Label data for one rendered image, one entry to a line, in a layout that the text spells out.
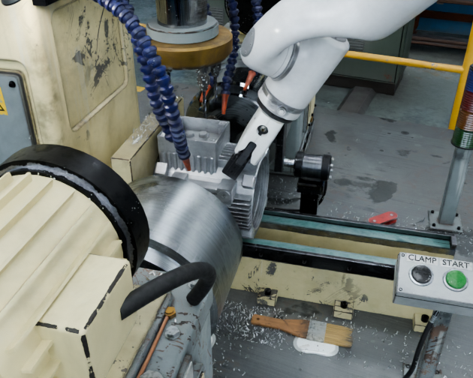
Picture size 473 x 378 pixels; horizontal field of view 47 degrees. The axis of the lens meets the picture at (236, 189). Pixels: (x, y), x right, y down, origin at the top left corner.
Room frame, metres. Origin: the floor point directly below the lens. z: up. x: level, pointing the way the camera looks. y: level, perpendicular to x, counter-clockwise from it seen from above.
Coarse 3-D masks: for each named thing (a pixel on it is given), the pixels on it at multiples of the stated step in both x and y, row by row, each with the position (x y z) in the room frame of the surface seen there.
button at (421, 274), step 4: (416, 268) 0.63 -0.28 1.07; (420, 268) 0.63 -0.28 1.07; (424, 268) 0.63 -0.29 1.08; (428, 268) 0.63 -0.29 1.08; (412, 272) 0.63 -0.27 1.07; (416, 272) 0.63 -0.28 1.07; (420, 272) 0.63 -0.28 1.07; (424, 272) 0.63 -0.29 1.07; (428, 272) 0.63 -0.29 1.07; (412, 276) 0.63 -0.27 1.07; (416, 276) 0.62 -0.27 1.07; (420, 276) 0.62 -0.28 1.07; (424, 276) 0.62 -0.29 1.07; (428, 276) 0.62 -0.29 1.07; (416, 280) 0.62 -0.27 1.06; (420, 280) 0.62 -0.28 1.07; (424, 280) 0.62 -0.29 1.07; (428, 280) 0.62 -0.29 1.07
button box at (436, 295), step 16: (400, 256) 0.66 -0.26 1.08; (416, 256) 0.66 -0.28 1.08; (432, 256) 0.66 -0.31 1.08; (400, 272) 0.64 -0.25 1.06; (432, 272) 0.63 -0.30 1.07; (464, 272) 0.63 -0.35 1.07; (400, 288) 0.61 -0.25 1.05; (416, 288) 0.61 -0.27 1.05; (432, 288) 0.61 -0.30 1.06; (448, 288) 0.61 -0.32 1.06; (464, 288) 0.60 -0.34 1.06; (416, 304) 0.62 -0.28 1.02; (432, 304) 0.61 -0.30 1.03; (448, 304) 0.60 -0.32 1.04; (464, 304) 0.59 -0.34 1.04
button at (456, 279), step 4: (448, 272) 0.63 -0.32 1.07; (452, 272) 0.62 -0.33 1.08; (456, 272) 0.62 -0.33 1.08; (460, 272) 0.62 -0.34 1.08; (448, 276) 0.62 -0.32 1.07; (452, 276) 0.62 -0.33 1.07; (456, 276) 0.62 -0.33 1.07; (460, 276) 0.62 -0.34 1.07; (464, 276) 0.62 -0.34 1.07; (448, 280) 0.61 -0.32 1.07; (452, 280) 0.61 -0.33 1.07; (456, 280) 0.61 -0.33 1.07; (460, 280) 0.61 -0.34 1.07; (464, 280) 0.61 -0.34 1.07; (448, 284) 0.61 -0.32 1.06; (452, 284) 0.61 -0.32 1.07; (456, 284) 0.61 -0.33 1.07; (460, 284) 0.61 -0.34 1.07; (464, 284) 0.61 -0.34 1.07; (456, 288) 0.60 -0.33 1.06; (460, 288) 0.60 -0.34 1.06
